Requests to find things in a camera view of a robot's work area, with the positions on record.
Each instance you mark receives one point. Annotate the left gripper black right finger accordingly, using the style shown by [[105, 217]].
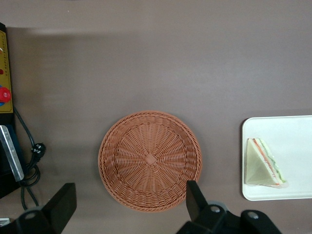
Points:
[[196, 203]]

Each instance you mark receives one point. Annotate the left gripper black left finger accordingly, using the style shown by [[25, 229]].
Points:
[[62, 204]]

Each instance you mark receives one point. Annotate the triangle sandwich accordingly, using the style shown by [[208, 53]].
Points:
[[258, 168]]

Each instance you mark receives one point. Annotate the round brown wicker basket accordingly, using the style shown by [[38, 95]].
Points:
[[131, 180]]

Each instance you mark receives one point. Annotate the cream rectangular plastic tray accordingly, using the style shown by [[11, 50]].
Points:
[[292, 129]]

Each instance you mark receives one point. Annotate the black appliance with yellow panel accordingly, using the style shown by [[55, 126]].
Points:
[[6, 136]]

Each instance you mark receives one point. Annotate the red emergency stop button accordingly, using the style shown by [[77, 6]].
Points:
[[4, 94]]

